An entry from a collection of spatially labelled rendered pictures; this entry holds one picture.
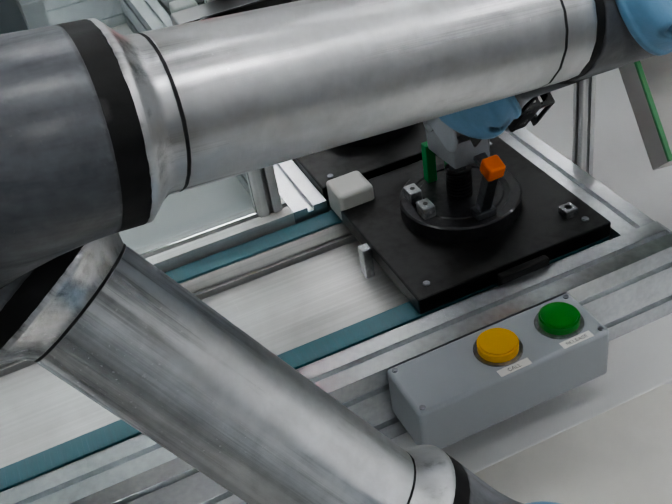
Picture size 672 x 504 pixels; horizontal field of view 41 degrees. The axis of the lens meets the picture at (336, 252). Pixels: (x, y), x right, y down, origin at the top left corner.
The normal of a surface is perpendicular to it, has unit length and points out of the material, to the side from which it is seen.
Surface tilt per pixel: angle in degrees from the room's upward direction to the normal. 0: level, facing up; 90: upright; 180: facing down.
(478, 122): 108
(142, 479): 90
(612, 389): 0
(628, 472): 0
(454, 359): 0
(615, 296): 90
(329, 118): 100
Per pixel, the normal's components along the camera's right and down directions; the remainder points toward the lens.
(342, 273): -0.14, -0.79
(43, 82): 0.15, -0.40
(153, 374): 0.26, 0.16
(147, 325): 0.50, -0.19
